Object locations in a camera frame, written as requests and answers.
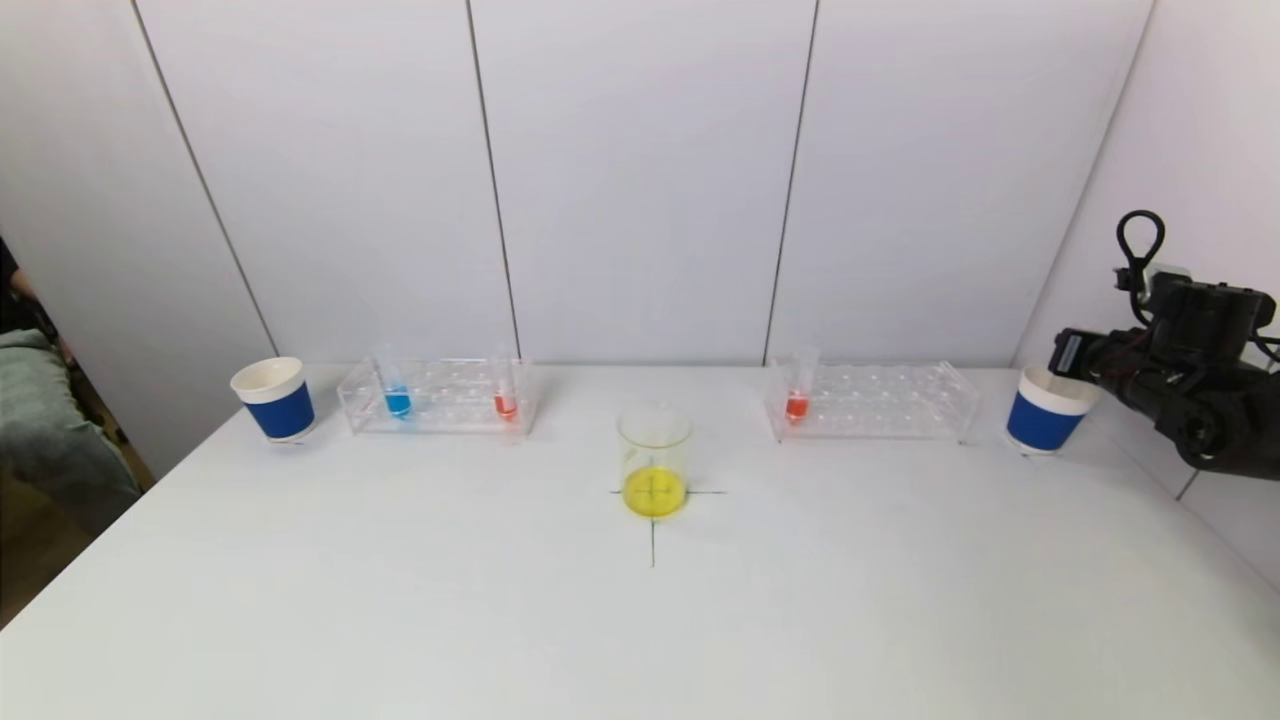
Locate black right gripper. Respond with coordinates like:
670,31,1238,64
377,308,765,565
1047,328,1124,384

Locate clear acrylic test tube rack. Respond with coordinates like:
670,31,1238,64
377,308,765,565
338,358,539,437
765,362,979,445

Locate test tube with red liquid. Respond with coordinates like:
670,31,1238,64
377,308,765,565
490,345,521,424
785,347,821,427

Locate clear glass beaker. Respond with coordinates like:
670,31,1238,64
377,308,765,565
617,399,694,519

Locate test tube with blue liquid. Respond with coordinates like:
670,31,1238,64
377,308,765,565
378,345,415,422

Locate blue white paper cup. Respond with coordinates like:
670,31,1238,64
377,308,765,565
1004,364,1100,457
231,356,318,444

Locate person in grey trousers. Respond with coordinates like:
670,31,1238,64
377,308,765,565
0,235,143,539

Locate black looped camera cable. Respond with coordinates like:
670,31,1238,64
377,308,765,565
1117,210,1167,301

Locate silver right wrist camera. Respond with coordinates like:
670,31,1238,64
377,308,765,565
1125,265,1193,326

